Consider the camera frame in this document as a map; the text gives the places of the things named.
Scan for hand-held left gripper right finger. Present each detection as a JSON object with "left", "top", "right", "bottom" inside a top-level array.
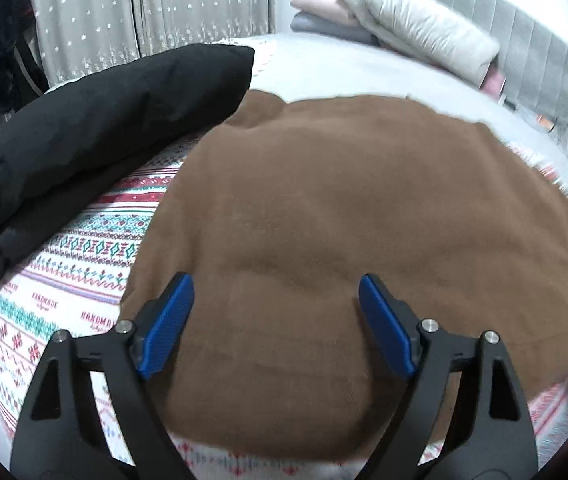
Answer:
[{"left": 359, "top": 274, "right": 537, "bottom": 480}]

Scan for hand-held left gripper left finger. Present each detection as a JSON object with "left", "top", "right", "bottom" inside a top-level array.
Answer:
[{"left": 10, "top": 272, "right": 196, "bottom": 480}]

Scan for brown corduroy coat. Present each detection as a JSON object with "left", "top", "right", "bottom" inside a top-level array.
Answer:
[{"left": 123, "top": 89, "right": 568, "bottom": 463}]

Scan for dark hanging clothes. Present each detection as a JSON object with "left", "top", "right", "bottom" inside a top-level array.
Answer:
[{"left": 0, "top": 0, "right": 50, "bottom": 122}]

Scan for patterned knit-print blanket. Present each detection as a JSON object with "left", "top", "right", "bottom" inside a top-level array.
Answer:
[{"left": 0, "top": 40, "right": 568, "bottom": 480}]

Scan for black puffer jacket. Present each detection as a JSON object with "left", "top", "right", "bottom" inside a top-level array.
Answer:
[{"left": 0, "top": 44, "right": 256, "bottom": 346}]

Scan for pink pillow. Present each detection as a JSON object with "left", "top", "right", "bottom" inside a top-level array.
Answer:
[{"left": 484, "top": 67, "right": 508, "bottom": 97}]

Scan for grey padded headboard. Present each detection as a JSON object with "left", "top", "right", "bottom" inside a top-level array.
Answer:
[{"left": 354, "top": 0, "right": 568, "bottom": 147}]

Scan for bed with grey sheet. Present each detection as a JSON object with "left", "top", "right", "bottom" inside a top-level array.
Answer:
[{"left": 0, "top": 32, "right": 568, "bottom": 480}]

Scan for white folded duvet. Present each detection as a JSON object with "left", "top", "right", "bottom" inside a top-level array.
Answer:
[{"left": 339, "top": 0, "right": 501, "bottom": 86}]

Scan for grey pillow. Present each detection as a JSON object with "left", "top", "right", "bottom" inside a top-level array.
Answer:
[{"left": 290, "top": 12, "right": 380, "bottom": 47}]

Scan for grey star-print curtain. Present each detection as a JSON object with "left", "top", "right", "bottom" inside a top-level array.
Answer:
[
  {"left": 9, "top": 0, "right": 140, "bottom": 86},
  {"left": 136, "top": 0, "right": 272, "bottom": 56}
]

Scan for pink folded blanket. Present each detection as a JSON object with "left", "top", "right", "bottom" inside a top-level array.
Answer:
[{"left": 291, "top": 0, "right": 351, "bottom": 19}]

